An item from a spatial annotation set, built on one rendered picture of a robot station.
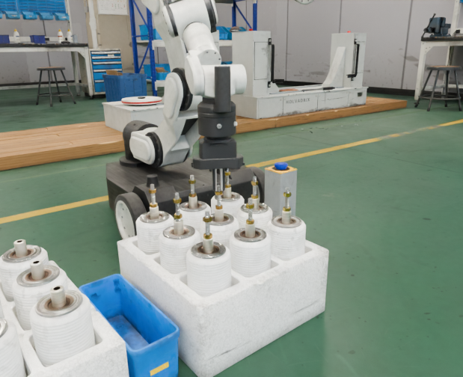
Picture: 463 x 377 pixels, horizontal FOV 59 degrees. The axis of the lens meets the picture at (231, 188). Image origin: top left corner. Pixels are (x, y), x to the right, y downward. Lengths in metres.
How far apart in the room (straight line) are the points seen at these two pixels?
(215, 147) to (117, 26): 6.51
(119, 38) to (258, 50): 4.09
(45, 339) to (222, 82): 0.58
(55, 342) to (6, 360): 0.07
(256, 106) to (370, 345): 2.78
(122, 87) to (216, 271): 4.71
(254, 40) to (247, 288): 2.92
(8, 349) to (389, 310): 0.88
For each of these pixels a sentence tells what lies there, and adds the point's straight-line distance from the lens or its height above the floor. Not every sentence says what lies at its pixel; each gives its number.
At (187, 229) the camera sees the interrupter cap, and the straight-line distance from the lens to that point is 0.99.
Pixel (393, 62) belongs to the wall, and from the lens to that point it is 6.61.
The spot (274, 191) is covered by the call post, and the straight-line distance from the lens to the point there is 1.24.
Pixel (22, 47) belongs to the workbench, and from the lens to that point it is 6.20.
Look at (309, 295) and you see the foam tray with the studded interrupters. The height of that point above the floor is 0.08.
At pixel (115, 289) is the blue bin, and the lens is 1.12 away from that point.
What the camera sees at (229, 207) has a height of 0.24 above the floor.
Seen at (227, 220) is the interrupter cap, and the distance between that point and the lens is 1.03.
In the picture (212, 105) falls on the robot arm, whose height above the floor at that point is 0.54.
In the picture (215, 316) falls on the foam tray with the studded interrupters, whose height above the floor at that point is 0.15.
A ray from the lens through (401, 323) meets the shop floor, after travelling 1.17.
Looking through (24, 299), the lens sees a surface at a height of 0.23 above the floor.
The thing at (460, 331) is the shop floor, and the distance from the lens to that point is 1.19.
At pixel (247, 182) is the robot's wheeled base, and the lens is 1.58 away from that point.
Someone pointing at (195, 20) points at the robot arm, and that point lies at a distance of 1.12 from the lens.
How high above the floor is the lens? 0.66
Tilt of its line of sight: 19 degrees down
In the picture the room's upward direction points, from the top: 1 degrees counter-clockwise
